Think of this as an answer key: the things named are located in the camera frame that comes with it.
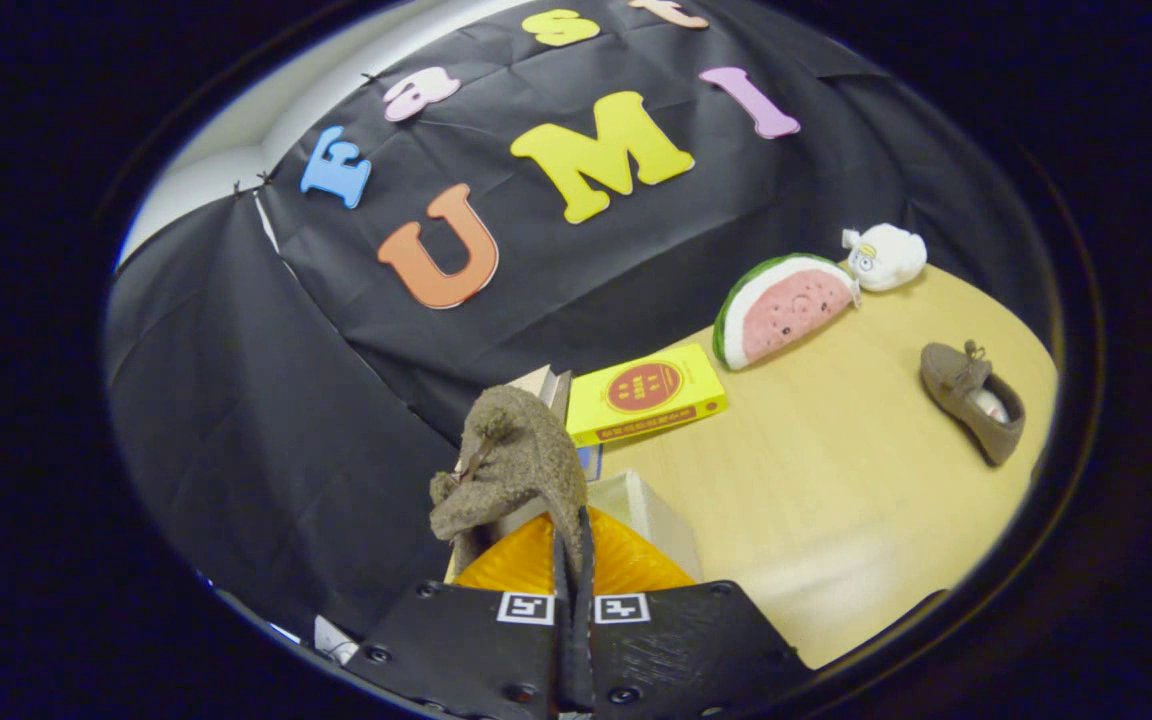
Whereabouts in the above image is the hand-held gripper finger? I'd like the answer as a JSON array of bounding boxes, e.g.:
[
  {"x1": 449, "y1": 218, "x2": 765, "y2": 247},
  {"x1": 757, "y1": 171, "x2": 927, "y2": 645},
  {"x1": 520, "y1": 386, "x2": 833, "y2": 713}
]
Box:
[
  {"x1": 346, "y1": 512, "x2": 577, "y2": 720},
  {"x1": 576, "y1": 505, "x2": 807, "y2": 720}
]

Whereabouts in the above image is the cream storage box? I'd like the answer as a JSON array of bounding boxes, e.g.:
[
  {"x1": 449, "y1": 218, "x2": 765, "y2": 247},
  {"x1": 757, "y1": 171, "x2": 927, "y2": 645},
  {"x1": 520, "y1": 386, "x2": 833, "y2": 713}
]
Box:
[{"x1": 446, "y1": 470, "x2": 705, "y2": 586}]

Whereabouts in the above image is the brown suede shoe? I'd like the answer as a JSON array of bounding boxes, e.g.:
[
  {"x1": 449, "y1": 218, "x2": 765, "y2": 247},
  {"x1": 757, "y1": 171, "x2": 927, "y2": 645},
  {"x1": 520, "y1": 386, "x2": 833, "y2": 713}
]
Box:
[
  {"x1": 920, "y1": 340, "x2": 1027, "y2": 468},
  {"x1": 429, "y1": 385, "x2": 589, "y2": 581}
]

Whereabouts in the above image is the yellow book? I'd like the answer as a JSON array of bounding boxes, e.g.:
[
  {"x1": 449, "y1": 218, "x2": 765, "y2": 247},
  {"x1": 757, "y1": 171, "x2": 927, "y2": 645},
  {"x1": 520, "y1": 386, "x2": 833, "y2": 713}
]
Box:
[{"x1": 566, "y1": 343, "x2": 729, "y2": 448}]

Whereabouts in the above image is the watermelon slice plush toy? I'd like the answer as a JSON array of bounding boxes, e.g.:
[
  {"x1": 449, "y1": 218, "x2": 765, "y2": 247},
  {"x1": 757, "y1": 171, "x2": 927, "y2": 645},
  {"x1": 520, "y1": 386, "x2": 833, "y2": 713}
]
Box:
[{"x1": 713, "y1": 253, "x2": 862, "y2": 372}]

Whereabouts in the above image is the white plush toy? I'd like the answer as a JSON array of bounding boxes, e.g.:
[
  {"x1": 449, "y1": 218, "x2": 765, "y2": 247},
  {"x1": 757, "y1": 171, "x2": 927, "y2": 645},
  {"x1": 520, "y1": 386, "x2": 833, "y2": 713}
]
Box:
[{"x1": 841, "y1": 223, "x2": 929, "y2": 293}]

